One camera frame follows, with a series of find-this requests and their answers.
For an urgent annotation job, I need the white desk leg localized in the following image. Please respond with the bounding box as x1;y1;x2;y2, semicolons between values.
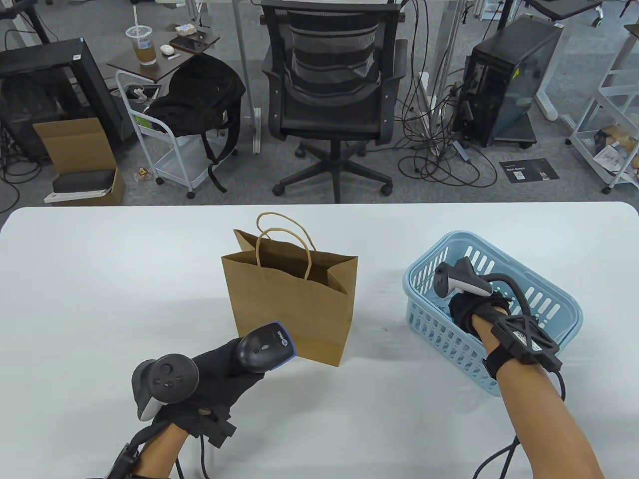
419;0;465;145
535;15;570;121
232;0;263;154

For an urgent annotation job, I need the black barcode scanner blue trim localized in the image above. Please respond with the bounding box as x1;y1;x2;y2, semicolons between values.
237;322;299;374

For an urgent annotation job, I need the black scanner cable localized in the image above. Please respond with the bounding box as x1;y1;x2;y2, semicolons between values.
172;434;213;479

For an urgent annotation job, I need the person's left hand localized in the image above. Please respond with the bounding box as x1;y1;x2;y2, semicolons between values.
150;337;265;447

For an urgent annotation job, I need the black leaflet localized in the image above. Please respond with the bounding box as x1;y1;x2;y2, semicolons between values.
499;159;560;184

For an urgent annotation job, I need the person's right forearm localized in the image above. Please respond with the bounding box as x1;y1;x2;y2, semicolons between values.
472;317;605;479

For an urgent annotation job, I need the light blue plastic basket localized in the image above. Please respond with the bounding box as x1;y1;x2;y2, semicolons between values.
403;230;584;397

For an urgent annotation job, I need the white rolling cart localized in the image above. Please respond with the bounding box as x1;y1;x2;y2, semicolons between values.
116;70;230;199

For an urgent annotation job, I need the black backpack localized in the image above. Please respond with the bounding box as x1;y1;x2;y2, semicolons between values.
147;54;247;194

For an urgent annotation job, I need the black computer tower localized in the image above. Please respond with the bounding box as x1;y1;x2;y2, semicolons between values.
452;14;565;149

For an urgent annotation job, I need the person's right hand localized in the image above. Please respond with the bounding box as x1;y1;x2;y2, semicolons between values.
448;292;511;342

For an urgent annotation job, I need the plastic cup with straw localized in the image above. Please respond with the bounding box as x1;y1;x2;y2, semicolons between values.
125;6;158;66

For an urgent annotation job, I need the person's left forearm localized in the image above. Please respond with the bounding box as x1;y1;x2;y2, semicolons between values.
135;424;190;479

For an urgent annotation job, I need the open cardboard box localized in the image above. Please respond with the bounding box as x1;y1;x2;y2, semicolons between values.
33;118;125;206

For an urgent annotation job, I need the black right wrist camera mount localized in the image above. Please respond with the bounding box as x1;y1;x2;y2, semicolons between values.
482;314;564;380

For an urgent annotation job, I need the black mesh office chair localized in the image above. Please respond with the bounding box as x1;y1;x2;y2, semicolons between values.
260;0;407;204

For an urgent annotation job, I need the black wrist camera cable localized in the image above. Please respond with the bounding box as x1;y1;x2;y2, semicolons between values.
472;369;567;479

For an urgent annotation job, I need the brown paper bag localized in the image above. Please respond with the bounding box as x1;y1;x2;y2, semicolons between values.
221;212;359;367

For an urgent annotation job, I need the white wire shelf cart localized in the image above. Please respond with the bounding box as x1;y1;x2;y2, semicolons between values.
566;22;639;195

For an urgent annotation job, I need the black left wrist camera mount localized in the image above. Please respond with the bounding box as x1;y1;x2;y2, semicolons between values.
107;444;143;479

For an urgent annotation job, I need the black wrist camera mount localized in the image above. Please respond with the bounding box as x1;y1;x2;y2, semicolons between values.
107;444;143;479
482;314;564;380

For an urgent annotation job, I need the tangle of black cables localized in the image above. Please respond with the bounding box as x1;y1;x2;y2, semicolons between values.
392;0;500;189

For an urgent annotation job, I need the black grey controller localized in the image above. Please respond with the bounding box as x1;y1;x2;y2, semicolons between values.
131;353;199;422
434;258;530;320

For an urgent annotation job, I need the brown side table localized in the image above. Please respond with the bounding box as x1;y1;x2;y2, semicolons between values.
106;24;221;83

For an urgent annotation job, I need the brown paper packet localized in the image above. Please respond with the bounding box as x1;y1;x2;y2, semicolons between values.
599;125;639;150

